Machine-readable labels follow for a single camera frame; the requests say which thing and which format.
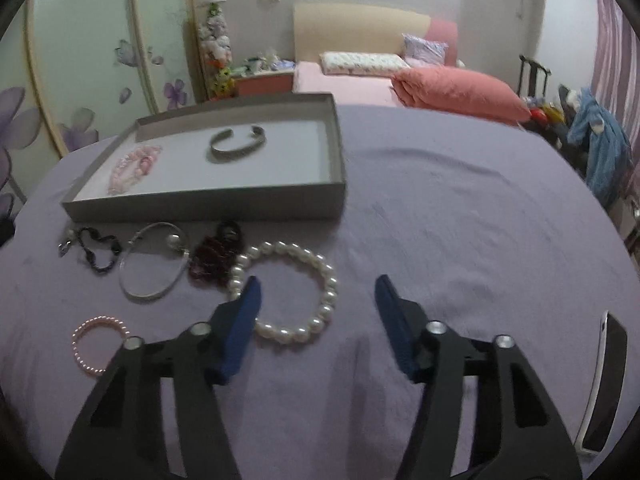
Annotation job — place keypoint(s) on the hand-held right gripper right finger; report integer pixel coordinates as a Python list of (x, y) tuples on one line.
[(392, 320)]

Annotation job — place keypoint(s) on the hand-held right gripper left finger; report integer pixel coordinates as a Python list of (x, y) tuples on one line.
[(245, 320)]

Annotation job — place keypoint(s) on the thin silver bangle with pearl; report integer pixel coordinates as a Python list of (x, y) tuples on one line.
[(175, 242)]

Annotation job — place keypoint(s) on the grey shallow cardboard box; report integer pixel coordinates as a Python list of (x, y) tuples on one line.
[(200, 207)]

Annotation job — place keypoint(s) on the purple tablecloth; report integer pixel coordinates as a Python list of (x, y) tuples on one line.
[(425, 210)]

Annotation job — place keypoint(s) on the silver open cuff bangle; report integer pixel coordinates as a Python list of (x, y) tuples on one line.
[(235, 154)]

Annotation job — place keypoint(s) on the white-edged smartphone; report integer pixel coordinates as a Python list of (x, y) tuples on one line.
[(607, 385)]

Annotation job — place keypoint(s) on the folded coral pink quilt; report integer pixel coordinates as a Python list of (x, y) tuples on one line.
[(450, 92)]

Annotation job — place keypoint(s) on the pink nightstand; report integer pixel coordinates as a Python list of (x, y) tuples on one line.
[(262, 85)]

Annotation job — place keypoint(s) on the clutter on nightstand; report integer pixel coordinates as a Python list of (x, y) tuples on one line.
[(270, 62)]

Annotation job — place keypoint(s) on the white floral pillow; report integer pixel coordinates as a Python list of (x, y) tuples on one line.
[(360, 62)]

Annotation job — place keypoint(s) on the blue clothing pile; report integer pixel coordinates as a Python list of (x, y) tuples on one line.
[(600, 145)]

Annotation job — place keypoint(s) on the purple patterned cushion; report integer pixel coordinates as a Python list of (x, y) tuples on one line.
[(425, 50)]

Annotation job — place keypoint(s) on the dark wooden chair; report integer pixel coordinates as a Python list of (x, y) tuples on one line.
[(532, 77)]

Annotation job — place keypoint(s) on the tall artificial flower arrangement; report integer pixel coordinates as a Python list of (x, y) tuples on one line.
[(215, 40)]

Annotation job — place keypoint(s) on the bed with beige headboard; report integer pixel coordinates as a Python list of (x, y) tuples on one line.
[(350, 25)]

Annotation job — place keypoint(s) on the sliding wardrobe with purple flowers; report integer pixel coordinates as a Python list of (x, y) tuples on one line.
[(90, 35)]

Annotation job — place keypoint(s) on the pink curtain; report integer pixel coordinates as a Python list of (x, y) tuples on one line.
[(617, 45)]

